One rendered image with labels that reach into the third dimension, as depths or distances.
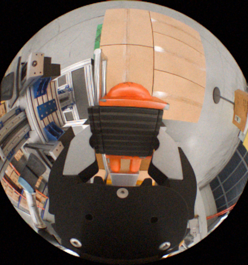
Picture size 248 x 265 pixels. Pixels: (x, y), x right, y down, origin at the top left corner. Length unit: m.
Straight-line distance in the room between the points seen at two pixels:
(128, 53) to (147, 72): 0.19
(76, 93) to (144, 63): 0.84
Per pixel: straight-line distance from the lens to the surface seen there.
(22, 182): 0.57
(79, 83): 1.13
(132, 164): 0.17
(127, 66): 0.66
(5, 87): 0.54
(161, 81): 0.70
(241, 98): 1.79
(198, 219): 1.35
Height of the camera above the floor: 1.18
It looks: 58 degrees down
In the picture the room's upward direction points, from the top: 178 degrees counter-clockwise
